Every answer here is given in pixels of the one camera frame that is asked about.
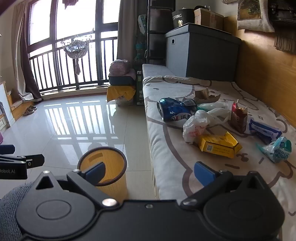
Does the grey mattress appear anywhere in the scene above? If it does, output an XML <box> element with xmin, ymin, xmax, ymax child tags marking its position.
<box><xmin>142</xmin><ymin>63</ymin><xmax>183</xmax><ymax>80</ymax></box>

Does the white plastic bag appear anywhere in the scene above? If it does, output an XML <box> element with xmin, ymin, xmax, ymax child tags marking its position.
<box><xmin>183</xmin><ymin>108</ymin><xmax>232</xmax><ymax>144</ymax></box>

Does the brown cardboard box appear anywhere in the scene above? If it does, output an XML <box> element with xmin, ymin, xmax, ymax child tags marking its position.
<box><xmin>194</xmin><ymin>8</ymin><xmax>224</xmax><ymax>31</ymax></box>

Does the black printed bag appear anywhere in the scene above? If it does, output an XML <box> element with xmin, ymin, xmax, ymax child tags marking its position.
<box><xmin>171</xmin><ymin>9</ymin><xmax>196</xmax><ymax>29</ymax></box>

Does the teal snack wrapper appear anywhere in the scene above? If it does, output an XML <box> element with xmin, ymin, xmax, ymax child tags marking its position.
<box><xmin>256</xmin><ymin>137</ymin><xmax>292</xmax><ymax>164</ymax></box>

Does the hanging teal patterned bag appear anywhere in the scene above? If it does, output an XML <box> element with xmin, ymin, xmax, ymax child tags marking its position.
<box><xmin>134</xmin><ymin>35</ymin><xmax>147</xmax><ymax>67</ymax></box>

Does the blue packet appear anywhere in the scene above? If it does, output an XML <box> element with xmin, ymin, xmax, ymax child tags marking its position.
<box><xmin>248</xmin><ymin>118</ymin><xmax>283</xmax><ymax>144</ymax></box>

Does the beige and dark curtain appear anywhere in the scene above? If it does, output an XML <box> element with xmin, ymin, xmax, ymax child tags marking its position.
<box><xmin>11</xmin><ymin>0</ymin><xmax>43</xmax><ymax>102</ymax></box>

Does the green carton box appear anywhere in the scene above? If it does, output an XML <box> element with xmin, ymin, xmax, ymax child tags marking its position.
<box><xmin>135</xmin><ymin>73</ymin><xmax>145</xmax><ymax>105</ymax></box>

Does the white and green packet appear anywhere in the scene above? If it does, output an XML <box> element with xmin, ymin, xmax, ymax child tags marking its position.
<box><xmin>137</xmin><ymin>14</ymin><xmax>147</xmax><ymax>35</ymax></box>

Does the torn corrugated cardboard piece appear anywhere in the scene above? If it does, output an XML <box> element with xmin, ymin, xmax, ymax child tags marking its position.
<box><xmin>194</xmin><ymin>88</ymin><xmax>221</xmax><ymax>104</ymax></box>

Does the black drawer tower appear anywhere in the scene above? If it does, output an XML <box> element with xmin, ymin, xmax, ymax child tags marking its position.
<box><xmin>146</xmin><ymin>0</ymin><xmax>176</xmax><ymax>65</ymax></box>

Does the person's grey clothing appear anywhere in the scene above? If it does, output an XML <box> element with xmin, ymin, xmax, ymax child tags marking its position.
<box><xmin>0</xmin><ymin>182</ymin><xmax>35</xmax><ymax>241</ymax></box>

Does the yellow carton box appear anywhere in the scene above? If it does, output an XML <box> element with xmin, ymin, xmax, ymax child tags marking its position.
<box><xmin>196</xmin><ymin>132</ymin><xmax>243</xmax><ymax>159</ymax></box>

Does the hanging macrame basket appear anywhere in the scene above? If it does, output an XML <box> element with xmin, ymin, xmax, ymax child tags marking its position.
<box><xmin>60</xmin><ymin>32</ymin><xmax>92</xmax><ymax>75</ymax></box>

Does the black window railing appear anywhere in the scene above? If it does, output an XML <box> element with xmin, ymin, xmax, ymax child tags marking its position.
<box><xmin>29</xmin><ymin>37</ymin><xmax>119</xmax><ymax>94</ymax></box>

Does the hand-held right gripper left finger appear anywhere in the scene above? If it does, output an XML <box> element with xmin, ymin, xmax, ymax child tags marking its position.
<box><xmin>31</xmin><ymin>162</ymin><xmax>119</xmax><ymax>208</ymax></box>

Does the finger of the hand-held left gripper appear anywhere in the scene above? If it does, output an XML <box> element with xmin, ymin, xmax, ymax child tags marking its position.
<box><xmin>0</xmin><ymin>145</ymin><xmax>16</xmax><ymax>154</ymax></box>
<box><xmin>0</xmin><ymin>154</ymin><xmax>45</xmax><ymax>169</ymax></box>

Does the yellow cloth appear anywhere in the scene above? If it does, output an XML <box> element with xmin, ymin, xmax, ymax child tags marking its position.
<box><xmin>106</xmin><ymin>85</ymin><xmax>136</xmax><ymax>103</ymax></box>

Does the yellow trash bin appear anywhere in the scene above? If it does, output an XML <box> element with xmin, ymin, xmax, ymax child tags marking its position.
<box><xmin>77</xmin><ymin>146</ymin><xmax>128</xmax><ymax>201</ymax></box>

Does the crushed blue soda can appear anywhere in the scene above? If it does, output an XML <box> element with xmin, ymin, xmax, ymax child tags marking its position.
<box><xmin>157</xmin><ymin>97</ymin><xmax>197</xmax><ymax>122</ymax></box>

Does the brown curtain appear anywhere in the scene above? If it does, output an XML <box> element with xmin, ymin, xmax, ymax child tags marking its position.
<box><xmin>116</xmin><ymin>0</ymin><xmax>148</xmax><ymax>68</ymax></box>

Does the printed wall cloth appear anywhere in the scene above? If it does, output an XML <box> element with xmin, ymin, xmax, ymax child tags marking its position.
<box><xmin>237</xmin><ymin>0</ymin><xmax>275</xmax><ymax>33</ymax></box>

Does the grey storage box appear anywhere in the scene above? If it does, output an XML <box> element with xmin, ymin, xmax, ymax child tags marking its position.
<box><xmin>165</xmin><ymin>23</ymin><xmax>242</xmax><ymax>82</ymax></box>

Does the white framed board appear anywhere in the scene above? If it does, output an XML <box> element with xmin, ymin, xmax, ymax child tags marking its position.
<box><xmin>0</xmin><ymin>81</ymin><xmax>16</xmax><ymax>128</ymax></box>

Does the white printed bag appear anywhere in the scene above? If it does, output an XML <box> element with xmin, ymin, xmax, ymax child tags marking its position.
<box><xmin>115</xmin><ymin>95</ymin><xmax>134</xmax><ymax>107</ymax></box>

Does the pink cushion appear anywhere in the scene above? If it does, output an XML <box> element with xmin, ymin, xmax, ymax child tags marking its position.
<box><xmin>109</xmin><ymin>59</ymin><xmax>131</xmax><ymax>76</ymax></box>

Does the printed blanket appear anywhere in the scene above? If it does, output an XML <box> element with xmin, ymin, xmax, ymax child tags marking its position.
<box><xmin>142</xmin><ymin>75</ymin><xmax>296</xmax><ymax>218</ymax></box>

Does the hanging dark garment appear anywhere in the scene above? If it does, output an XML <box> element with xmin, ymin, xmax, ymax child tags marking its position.
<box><xmin>62</xmin><ymin>0</ymin><xmax>80</xmax><ymax>10</ymax></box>

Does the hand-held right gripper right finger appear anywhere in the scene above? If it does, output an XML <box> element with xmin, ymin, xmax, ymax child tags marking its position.
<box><xmin>180</xmin><ymin>162</ymin><xmax>269</xmax><ymax>208</ymax></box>

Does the clear plastic bag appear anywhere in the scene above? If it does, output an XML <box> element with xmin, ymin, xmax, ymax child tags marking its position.
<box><xmin>196</xmin><ymin>100</ymin><xmax>232</xmax><ymax>112</ymax></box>

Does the fringed wall hanging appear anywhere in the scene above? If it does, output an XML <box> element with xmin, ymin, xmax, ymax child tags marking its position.
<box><xmin>274</xmin><ymin>29</ymin><xmax>296</xmax><ymax>54</ymax></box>

